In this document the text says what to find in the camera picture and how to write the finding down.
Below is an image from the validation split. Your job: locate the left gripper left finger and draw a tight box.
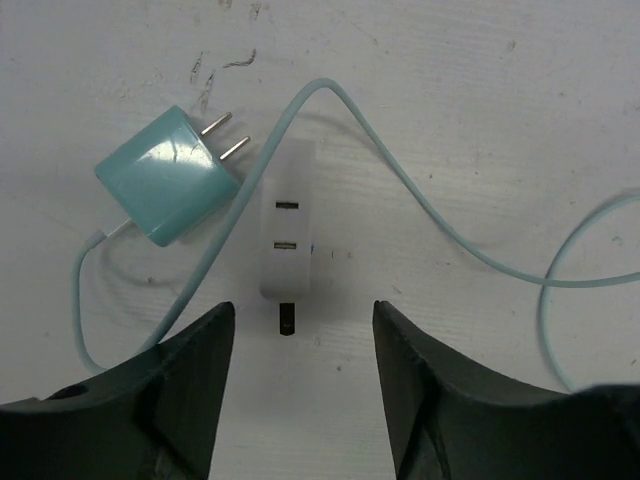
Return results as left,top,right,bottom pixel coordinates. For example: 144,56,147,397
1,302,235,479

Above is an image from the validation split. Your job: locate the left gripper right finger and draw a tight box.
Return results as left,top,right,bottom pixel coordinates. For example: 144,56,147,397
372,301,639,479

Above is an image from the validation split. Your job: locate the teal charger plug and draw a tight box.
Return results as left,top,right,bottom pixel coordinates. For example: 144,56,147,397
94,106,251,247

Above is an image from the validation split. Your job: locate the white adapter plug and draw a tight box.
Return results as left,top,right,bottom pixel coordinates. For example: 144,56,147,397
259,139,316,336

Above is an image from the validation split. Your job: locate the teal charger cable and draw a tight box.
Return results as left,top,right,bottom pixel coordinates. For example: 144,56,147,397
72,77,640,394

